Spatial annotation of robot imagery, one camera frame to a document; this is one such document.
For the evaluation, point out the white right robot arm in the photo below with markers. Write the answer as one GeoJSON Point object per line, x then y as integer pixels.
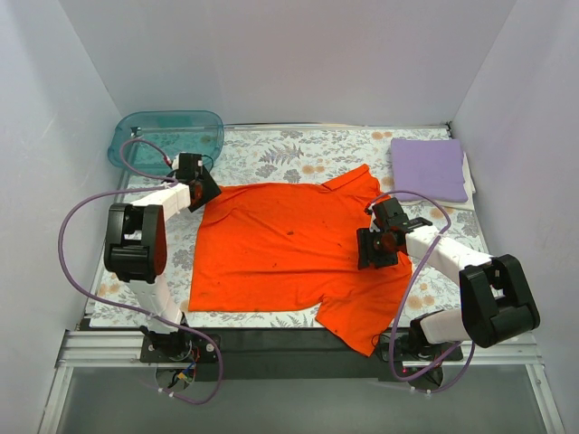
{"type": "Point", "coordinates": [496, 302]}

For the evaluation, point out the orange t-shirt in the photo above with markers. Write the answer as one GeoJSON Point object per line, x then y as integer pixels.
{"type": "Point", "coordinates": [286, 247]}

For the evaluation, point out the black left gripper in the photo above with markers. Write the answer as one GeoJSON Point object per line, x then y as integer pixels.
{"type": "Point", "coordinates": [208, 191]}

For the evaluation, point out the white folded t-shirt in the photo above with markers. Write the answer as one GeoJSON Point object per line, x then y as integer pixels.
{"type": "Point", "coordinates": [469, 188]}

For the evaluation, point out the purple folded t-shirt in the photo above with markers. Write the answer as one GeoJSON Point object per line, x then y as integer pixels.
{"type": "Point", "coordinates": [433, 168]}

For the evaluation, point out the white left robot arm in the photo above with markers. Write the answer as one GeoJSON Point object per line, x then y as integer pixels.
{"type": "Point", "coordinates": [136, 250]}

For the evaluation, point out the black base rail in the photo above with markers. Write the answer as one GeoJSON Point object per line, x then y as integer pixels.
{"type": "Point", "coordinates": [268, 354]}

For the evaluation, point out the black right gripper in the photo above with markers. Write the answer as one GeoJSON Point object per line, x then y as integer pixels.
{"type": "Point", "coordinates": [368, 250]}

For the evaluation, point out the teal plastic bin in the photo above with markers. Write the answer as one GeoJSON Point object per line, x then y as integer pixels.
{"type": "Point", "coordinates": [173, 131]}

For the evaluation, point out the aluminium table frame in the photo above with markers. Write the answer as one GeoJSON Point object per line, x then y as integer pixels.
{"type": "Point", "coordinates": [100, 386]}

